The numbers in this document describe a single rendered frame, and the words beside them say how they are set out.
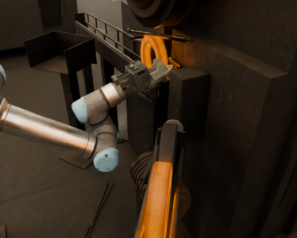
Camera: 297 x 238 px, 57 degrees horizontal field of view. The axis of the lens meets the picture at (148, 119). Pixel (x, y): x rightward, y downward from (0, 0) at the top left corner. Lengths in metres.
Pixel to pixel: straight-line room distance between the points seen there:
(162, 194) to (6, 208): 1.23
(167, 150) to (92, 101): 0.37
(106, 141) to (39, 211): 0.79
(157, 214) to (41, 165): 1.36
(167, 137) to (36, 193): 1.13
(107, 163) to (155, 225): 0.38
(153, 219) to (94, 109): 0.49
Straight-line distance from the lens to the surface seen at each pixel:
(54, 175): 1.69
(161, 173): 0.49
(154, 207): 0.47
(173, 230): 0.53
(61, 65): 1.45
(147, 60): 1.11
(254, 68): 0.73
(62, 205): 1.53
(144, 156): 0.92
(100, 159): 0.80
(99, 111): 0.88
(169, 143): 0.59
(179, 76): 0.82
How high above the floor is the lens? 1.14
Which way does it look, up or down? 34 degrees down
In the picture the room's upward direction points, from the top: straight up
